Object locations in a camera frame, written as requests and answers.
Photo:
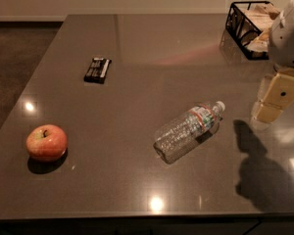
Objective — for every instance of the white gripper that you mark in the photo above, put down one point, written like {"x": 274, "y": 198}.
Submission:
{"x": 288, "y": 41}

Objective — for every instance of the red yellow apple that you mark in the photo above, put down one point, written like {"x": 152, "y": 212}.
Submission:
{"x": 46, "y": 143}

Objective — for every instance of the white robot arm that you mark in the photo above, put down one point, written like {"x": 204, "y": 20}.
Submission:
{"x": 276, "y": 92}

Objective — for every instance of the wooden blocks in basket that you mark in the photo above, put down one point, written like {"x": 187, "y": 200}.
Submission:
{"x": 262, "y": 16}

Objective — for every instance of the clear plastic water bottle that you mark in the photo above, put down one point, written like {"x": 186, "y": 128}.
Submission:
{"x": 184, "y": 133}

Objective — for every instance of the black snack bar packet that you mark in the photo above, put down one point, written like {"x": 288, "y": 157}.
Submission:
{"x": 97, "y": 71}

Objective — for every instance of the black wire basket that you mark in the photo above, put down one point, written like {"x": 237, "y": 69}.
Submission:
{"x": 242, "y": 30}

